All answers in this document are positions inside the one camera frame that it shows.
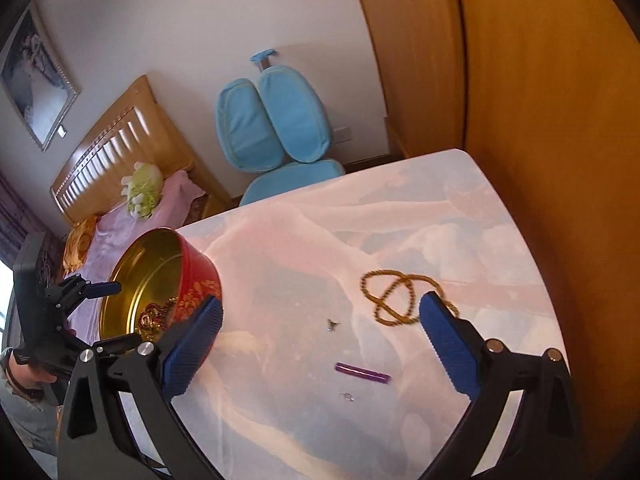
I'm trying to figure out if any green cabbage plush toy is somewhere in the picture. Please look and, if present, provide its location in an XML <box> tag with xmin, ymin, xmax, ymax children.
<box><xmin>121</xmin><ymin>161</ymin><xmax>165</xmax><ymax>219</ymax></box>

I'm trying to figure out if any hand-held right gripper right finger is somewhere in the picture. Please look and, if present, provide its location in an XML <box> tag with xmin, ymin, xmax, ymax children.
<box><xmin>419</xmin><ymin>290</ymin><xmax>583</xmax><ymax>480</ymax></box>

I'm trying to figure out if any wooden bed headboard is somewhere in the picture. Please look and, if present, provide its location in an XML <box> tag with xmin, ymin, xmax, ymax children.
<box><xmin>49</xmin><ymin>75</ymin><xmax>233</xmax><ymax>226</ymax></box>

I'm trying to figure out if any purple striped curtain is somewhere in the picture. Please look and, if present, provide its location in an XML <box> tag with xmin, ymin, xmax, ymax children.
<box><xmin>0</xmin><ymin>170</ymin><xmax>33</xmax><ymax>266</ymax></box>

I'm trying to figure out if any wooden bead necklace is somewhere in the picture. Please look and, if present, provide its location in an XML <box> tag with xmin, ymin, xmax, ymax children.
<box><xmin>360</xmin><ymin>270</ymin><xmax>460</xmax><ymax>326</ymax></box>

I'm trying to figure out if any wooden wardrobe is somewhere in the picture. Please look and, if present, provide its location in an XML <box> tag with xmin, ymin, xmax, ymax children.
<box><xmin>347</xmin><ymin>0</ymin><xmax>640</xmax><ymax>480</ymax></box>

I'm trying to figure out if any dark patterned curtain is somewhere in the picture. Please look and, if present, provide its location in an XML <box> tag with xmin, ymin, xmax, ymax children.
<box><xmin>42</xmin><ymin>240</ymin><xmax>68</xmax><ymax>283</ymax></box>

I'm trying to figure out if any light blue desk chair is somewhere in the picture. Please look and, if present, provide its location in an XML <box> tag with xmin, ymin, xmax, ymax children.
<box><xmin>215</xmin><ymin>49</ymin><xmax>347</xmax><ymax>207</ymax></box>

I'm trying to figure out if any window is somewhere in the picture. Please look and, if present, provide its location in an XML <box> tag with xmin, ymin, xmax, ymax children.
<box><xmin>0</xmin><ymin>262</ymin><xmax>13</xmax><ymax>346</ymax></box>

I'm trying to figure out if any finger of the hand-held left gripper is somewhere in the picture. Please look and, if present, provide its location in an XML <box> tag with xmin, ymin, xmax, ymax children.
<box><xmin>91</xmin><ymin>334</ymin><xmax>146</xmax><ymax>359</ymax></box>
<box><xmin>45</xmin><ymin>274</ymin><xmax>123</xmax><ymax>319</ymax></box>

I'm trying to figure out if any red round tin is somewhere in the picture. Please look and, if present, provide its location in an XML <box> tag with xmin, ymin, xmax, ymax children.
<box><xmin>98</xmin><ymin>227</ymin><xmax>223</xmax><ymax>356</ymax></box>

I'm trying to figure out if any person's left hand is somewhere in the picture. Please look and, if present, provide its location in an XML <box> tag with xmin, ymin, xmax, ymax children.
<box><xmin>6</xmin><ymin>359</ymin><xmax>59</xmax><ymax>400</ymax></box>

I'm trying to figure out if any orange pillow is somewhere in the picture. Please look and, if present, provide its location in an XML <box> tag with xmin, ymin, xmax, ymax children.
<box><xmin>61</xmin><ymin>214</ymin><xmax>103</xmax><ymax>271</ymax></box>

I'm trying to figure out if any framed wall picture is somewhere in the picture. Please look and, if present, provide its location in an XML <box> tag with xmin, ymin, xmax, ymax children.
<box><xmin>0</xmin><ymin>2</ymin><xmax>82</xmax><ymax>153</ymax></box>

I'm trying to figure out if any purple metal tube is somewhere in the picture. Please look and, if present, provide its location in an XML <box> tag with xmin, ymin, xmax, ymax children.
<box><xmin>334</xmin><ymin>361</ymin><xmax>392</xmax><ymax>386</ymax></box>

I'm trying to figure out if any person's left forearm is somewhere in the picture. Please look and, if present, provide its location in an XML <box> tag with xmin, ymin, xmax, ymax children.
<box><xmin>0</xmin><ymin>347</ymin><xmax>63</xmax><ymax>456</ymax></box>

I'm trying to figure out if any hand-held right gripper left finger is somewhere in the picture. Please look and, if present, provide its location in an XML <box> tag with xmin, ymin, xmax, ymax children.
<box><xmin>57</xmin><ymin>294</ymin><xmax>224</xmax><ymax>480</ymax></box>

